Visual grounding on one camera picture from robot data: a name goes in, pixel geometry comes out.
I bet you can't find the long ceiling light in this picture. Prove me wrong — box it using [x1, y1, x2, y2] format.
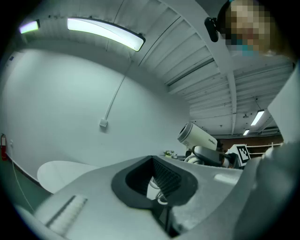
[67, 18, 146, 53]

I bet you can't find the white hair dryer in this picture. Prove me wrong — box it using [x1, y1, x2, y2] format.
[149, 121, 218, 205]

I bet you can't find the short ceiling light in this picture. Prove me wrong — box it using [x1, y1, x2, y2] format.
[19, 19, 40, 35]

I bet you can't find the red fire extinguisher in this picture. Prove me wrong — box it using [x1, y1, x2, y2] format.
[0, 133, 8, 161]

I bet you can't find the black head camera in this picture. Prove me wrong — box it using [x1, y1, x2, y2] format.
[204, 16, 220, 43]

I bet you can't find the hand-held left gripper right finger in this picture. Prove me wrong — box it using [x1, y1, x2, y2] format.
[152, 155, 244, 237]

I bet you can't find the person's head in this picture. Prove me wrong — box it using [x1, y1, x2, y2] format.
[217, 0, 283, 57]

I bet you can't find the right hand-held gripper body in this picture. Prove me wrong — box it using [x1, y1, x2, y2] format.
[224, 144, 251, 169]

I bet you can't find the white wall conduit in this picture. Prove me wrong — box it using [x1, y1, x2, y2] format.
[104, 60, 132, 120]

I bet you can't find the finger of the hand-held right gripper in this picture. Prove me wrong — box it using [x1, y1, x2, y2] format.
[192, 146, 225, 167]

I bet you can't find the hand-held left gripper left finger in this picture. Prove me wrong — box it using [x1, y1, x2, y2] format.
[35, 155, 169, 240]

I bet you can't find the white floor cable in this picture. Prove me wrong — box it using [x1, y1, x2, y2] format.
[9, 140, 36, 211]

